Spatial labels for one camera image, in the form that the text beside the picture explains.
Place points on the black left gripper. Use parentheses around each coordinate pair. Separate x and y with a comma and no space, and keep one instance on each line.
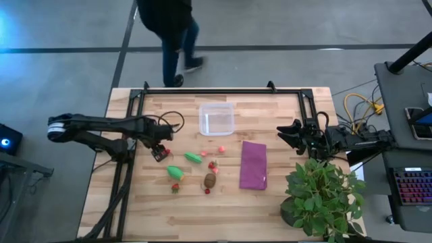
(158,131)

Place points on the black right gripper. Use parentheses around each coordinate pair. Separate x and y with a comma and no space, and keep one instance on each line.
(312,140)

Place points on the red toy tomato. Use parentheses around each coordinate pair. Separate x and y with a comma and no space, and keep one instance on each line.
(167,151)

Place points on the green toy corn cob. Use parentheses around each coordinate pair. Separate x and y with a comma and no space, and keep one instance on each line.
(193,157)
(175,173)

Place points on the red toy strawberry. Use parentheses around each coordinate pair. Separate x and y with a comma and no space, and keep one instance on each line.
(212,164)
(175,187)

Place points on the small red toy fruit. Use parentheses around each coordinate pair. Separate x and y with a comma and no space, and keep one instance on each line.
(204,153)

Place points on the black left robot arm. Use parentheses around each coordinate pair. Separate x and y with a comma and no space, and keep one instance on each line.
(101,125)

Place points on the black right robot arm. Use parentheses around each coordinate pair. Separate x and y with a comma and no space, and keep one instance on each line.
(357,140)

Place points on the clear plastic tupperware container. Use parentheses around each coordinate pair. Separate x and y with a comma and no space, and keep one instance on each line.
(216,119)

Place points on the purple folded cloth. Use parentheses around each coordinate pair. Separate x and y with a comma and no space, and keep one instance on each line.
(254,165)

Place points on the brown toy kiwi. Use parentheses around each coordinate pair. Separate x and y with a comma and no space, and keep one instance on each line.
(210,180)

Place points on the small pink toy fruit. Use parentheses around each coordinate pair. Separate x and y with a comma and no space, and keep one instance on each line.
(215,170)

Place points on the pink round toy fruit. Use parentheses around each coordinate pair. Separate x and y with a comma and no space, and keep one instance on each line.
(221,149)

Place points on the red toy cherry green stem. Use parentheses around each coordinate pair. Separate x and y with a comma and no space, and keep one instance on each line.
(207,191)

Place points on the green potted plant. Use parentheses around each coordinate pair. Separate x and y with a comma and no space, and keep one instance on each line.
(320,199)

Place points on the white paper sheet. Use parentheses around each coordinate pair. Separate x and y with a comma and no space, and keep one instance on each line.
(359,172)

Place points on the grey side desk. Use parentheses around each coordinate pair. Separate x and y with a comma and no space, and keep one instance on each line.
(401,101)

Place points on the phone with dark screen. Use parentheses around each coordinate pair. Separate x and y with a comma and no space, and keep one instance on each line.
(418,123)

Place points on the person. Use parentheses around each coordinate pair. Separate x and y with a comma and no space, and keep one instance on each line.
(168,20)

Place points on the backlit black keyboard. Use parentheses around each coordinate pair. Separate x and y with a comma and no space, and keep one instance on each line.
(414,186)

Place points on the black pole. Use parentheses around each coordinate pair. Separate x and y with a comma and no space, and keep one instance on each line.
(410,54)

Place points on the grey metal side table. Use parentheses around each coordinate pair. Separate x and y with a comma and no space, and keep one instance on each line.
(17,189)

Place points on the black box with blue light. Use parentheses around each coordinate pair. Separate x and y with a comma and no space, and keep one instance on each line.
(8,139)

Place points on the black frame clamp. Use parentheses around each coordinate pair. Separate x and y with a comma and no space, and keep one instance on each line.
(146,85)
(271,85)

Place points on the black metal table frame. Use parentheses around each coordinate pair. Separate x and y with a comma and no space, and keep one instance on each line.
(216,91)

